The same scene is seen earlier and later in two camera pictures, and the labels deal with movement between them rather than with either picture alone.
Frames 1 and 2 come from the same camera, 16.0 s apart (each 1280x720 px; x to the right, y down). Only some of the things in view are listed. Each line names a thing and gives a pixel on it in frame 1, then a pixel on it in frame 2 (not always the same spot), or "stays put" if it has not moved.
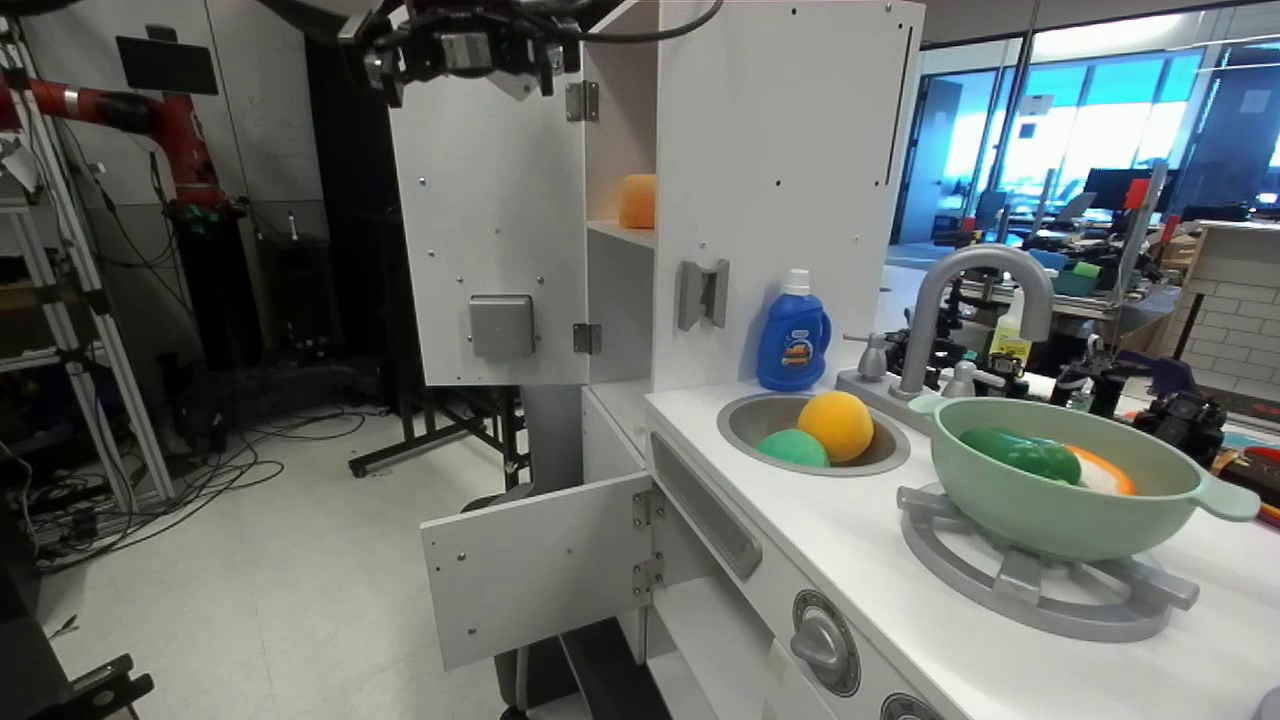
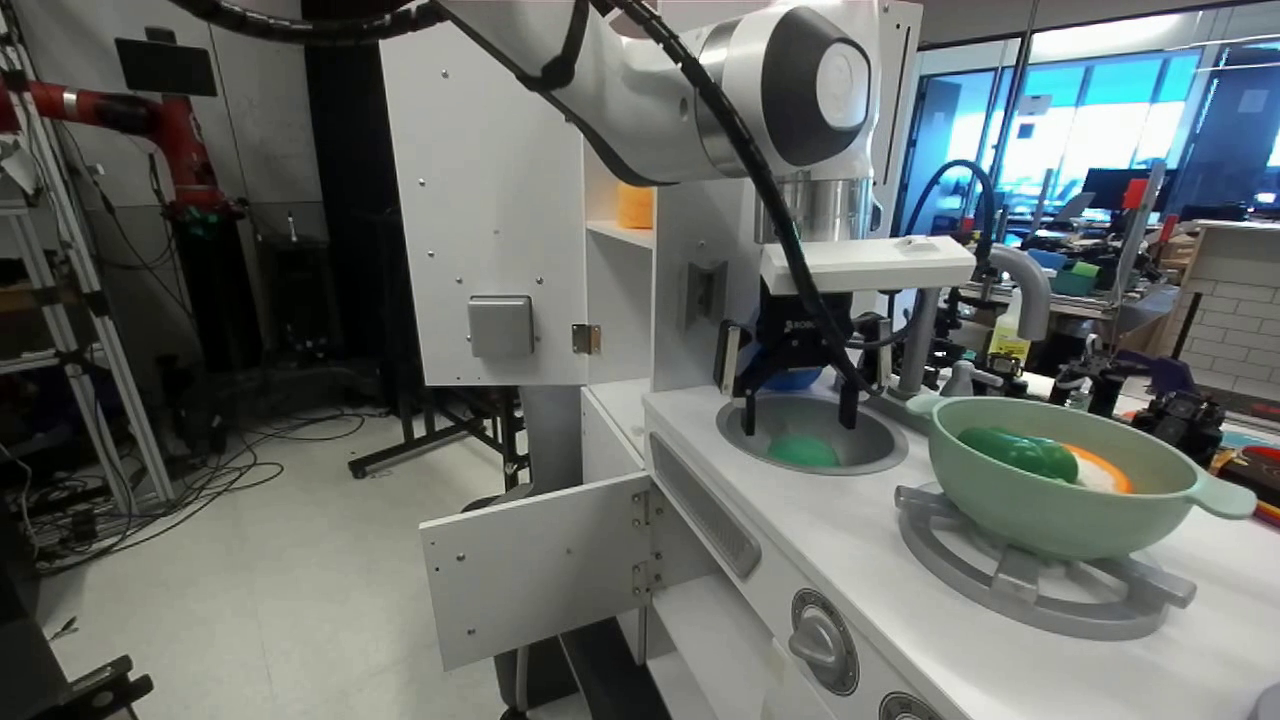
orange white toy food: [1099, 475] stays put
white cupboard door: [494, 197] stays put
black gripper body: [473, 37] -> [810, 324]
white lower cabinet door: [540, 569] stays put
